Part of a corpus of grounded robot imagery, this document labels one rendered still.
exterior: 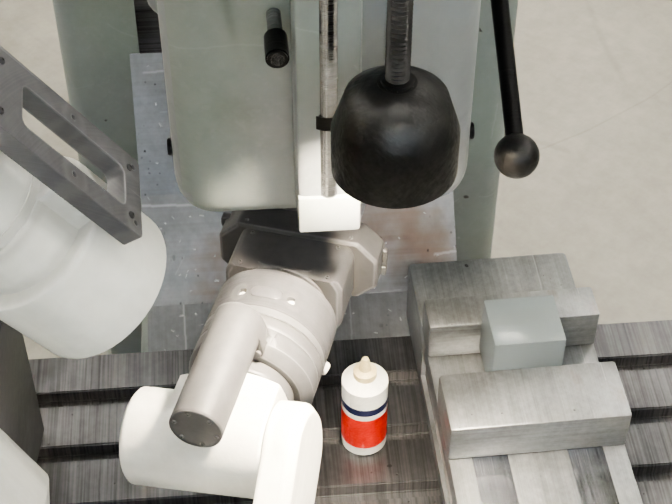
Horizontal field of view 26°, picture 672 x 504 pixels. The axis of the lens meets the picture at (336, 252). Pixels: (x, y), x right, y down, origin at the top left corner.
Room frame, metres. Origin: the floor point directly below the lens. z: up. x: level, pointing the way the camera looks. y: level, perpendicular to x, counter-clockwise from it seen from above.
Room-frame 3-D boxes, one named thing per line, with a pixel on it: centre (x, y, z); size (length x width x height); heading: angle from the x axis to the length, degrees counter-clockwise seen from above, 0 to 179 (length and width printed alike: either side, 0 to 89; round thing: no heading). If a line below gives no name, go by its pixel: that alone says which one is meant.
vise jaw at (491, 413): (0.77, -0.16, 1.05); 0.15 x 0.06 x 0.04; 96
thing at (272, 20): (0.70, 0.04, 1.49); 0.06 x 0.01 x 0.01; 5
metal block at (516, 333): (0.82, -0.16, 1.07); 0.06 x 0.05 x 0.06; 96
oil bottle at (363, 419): (0.81, -0.02, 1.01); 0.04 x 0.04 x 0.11
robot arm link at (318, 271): (0.72, 0.04, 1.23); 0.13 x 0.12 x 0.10; 76
